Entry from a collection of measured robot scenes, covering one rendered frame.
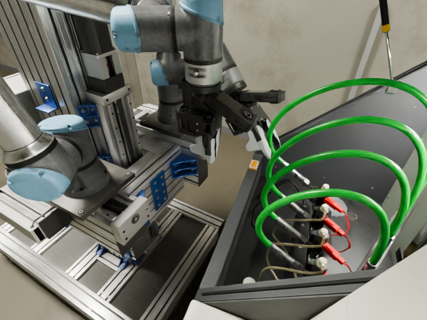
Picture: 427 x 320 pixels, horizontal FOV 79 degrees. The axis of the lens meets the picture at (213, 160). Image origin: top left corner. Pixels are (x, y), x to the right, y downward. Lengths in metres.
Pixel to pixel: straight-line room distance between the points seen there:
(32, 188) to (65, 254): 1.19
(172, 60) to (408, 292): 0.72
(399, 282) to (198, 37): 0.45
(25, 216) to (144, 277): 0.79
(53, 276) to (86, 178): 1.01
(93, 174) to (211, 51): 0.54
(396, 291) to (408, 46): 2.12
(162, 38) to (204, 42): 0.07
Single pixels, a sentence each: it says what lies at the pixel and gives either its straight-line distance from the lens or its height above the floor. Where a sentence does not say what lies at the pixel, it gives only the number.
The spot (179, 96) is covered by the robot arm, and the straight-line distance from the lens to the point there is 1.13.
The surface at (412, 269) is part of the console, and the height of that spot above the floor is 1.34.
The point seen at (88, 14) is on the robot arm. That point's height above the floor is 1.52.
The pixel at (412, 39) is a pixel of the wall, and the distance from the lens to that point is 2.40.
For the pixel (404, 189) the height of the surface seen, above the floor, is 1.29.
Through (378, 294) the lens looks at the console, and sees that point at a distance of 0.43.
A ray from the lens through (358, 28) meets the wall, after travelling 2.38.
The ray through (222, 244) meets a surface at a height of 0.95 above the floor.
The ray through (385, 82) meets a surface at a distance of 0.64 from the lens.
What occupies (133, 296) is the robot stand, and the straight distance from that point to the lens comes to 1.60.
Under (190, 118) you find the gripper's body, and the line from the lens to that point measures 0.56.
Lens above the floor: 1.62
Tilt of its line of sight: 38 degrees down
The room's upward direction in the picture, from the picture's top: straight up
